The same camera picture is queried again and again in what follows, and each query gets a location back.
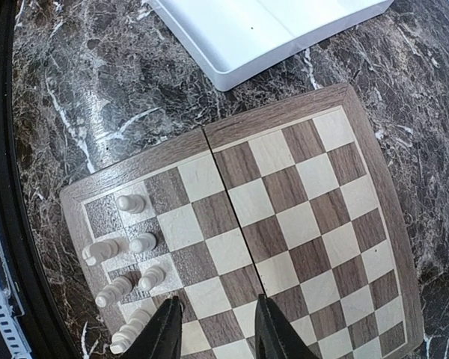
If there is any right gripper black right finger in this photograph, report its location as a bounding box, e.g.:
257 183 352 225
254 294 318 359

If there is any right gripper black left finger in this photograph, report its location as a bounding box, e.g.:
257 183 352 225
120 297 183 359

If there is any wooden chess board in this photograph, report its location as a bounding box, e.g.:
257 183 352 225
60 84 424 358

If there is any white plastic divided tray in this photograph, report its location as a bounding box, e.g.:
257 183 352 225
150 0 391 91

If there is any white slotted cable duct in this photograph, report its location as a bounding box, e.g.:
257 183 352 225
0 287 32 358

